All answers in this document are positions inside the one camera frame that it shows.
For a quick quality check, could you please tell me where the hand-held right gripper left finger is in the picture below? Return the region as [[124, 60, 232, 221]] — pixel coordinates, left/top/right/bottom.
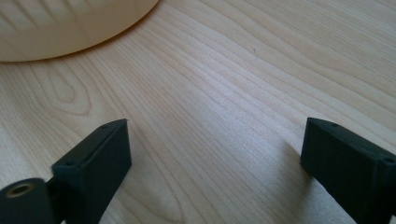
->
[[46, 118, 133, 224]]

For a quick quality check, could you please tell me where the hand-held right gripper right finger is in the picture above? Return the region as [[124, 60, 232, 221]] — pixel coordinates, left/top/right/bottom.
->
[[300, 117, 396, 224]]

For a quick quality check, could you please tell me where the cream ribbed bowl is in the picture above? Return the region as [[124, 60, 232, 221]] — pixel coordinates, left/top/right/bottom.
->
[[0, 0, 161, 63]]

